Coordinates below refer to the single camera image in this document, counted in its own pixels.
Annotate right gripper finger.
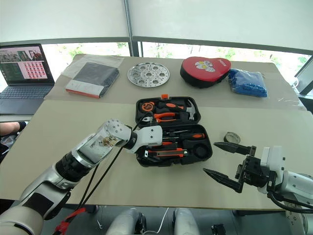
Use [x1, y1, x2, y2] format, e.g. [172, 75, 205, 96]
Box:
[213, 141, 257, 156]
[202, 168, 245, 194]

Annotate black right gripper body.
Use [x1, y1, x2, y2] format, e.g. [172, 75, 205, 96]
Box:
[235, 156, 271, 189]

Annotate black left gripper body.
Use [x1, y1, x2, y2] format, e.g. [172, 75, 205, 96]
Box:
[137, 146, 159, 162]

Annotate orange black utility knife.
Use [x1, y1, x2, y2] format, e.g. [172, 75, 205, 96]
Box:
[146, 148, 189, 158]

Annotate small orange black screwdriver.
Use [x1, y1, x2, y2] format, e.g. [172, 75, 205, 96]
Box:
[161, 141, 180, 149]

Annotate thin black screwdriver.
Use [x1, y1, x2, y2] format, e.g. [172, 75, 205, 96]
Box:
[164, 130, 190, 136]

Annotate orange black handled screwdriver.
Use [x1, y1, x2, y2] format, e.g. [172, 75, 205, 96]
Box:
[163, 132, 206, 141]

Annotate black tool case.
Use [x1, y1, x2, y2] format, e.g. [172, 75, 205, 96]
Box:
[134, 94, 214, 168]

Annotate grey tape roll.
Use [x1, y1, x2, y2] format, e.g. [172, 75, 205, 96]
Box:
[223, 132, 242, 145]

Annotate orange black tape measure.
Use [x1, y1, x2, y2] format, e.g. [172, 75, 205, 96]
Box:
[141, 101, 155, 113]

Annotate silver rounded robot leg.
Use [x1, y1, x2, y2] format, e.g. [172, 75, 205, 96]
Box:
[106, 208, 148, 235]
[172, 208, 201, 235]

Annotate blue bag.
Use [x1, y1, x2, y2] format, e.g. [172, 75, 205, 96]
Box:
[228, 68, 268, 98]

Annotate perforated round steel plate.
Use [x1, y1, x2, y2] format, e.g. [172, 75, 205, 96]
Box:
[127, 62, 170, 87]

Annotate red heart shaped case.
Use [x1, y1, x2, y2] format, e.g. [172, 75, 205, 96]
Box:
[179, 56, 232, 89]

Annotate dark cloth in plastic bag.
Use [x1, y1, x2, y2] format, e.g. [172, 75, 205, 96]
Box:
[59, 54, 126, 99]

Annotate black framed glass panel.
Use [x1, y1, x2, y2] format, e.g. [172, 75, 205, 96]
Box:
[294, 55, 313, 96]

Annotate open dark laptop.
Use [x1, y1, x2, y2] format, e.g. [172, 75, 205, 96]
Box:
[0, 44, 56, 115]

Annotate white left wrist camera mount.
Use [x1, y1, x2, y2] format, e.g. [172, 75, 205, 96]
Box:
[127, 125, 164, 154]

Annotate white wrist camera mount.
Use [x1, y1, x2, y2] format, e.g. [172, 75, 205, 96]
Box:
[258, 145, 287, 194]
[127, 125, 164, 154]

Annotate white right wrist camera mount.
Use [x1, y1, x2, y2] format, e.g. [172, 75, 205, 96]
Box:
[258, 145, 287, 194]

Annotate orange handled pliers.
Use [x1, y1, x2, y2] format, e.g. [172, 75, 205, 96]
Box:
[142, 113, 179, 123]

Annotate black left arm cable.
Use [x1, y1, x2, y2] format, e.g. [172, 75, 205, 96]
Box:
[55, 117, 154, 235]

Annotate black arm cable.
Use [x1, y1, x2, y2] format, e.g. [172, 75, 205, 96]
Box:
[55, 117, 154, 235]
[267, 190, 313, 213]

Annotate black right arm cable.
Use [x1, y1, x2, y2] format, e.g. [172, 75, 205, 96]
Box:
[267, 190, 313, 213]

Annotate small black bracket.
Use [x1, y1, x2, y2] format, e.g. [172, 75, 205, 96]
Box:
[211, 223, 227, 235]

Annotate hammer with orange black handle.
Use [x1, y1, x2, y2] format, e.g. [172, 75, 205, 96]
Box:
[157, 98, 197, 122]

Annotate thin white cable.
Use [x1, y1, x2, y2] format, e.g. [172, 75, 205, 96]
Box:
[144, 207, 170, 234]

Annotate grey window frame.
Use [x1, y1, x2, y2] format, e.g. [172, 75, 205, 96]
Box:
[0, 0, 313, 59]

